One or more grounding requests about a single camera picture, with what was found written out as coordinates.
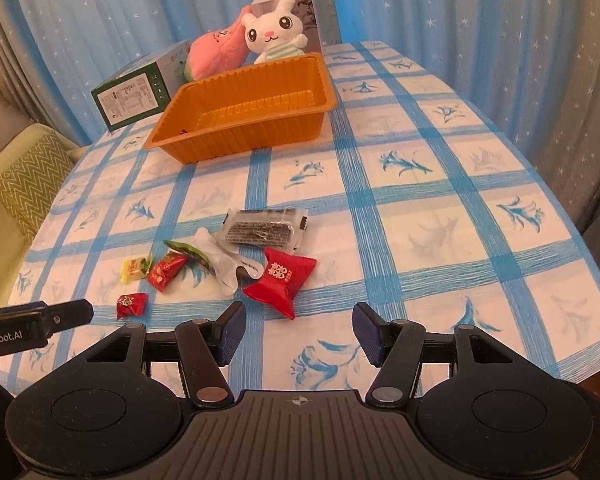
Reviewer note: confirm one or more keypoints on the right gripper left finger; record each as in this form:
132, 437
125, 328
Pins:
201, 348

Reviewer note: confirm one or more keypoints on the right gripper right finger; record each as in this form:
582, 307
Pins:
399, 349

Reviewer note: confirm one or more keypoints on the red candy packet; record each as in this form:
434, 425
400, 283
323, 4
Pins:
165, 270

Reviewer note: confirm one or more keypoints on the white green snack wrapper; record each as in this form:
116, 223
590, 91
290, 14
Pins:
222, 263

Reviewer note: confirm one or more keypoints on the small red candy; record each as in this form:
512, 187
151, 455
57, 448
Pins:
131, 305

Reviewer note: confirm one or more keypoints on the yellow green candy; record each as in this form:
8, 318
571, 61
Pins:
135, 269

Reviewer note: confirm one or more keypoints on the large red snack packet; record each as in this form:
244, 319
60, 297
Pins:
283, 277

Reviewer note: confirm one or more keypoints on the clear packet dark snack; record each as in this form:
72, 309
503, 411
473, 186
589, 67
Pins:
281, 229

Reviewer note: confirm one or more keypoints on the light green sofa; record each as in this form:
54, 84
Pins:
14, 245

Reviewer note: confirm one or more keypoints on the blue checked tablecloth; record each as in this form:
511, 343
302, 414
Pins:
417, 206

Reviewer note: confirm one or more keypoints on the green zigzag cushion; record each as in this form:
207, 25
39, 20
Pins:
29, 187

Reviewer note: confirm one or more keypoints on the orange plastic tray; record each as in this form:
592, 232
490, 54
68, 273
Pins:
256, 106

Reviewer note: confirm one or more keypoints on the green printed carton box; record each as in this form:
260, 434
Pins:
143, 88

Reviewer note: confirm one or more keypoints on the pink plush toy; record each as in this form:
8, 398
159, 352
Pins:
219, 51

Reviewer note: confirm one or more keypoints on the white bunny plush toy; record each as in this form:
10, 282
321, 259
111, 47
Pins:
275, 35

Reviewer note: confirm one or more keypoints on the blue star curtain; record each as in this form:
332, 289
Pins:
532, 66

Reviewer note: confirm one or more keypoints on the grey patterned box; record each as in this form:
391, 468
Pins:
303, 9

